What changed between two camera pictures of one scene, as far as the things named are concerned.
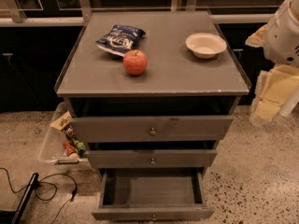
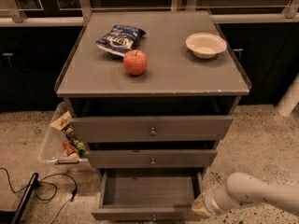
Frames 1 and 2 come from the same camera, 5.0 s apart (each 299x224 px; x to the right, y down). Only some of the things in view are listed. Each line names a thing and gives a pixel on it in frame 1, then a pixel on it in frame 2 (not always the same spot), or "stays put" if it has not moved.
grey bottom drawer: [152, 194] stays put
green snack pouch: [80, 147] stays put
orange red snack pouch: [69, 150] stays put
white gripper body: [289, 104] → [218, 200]
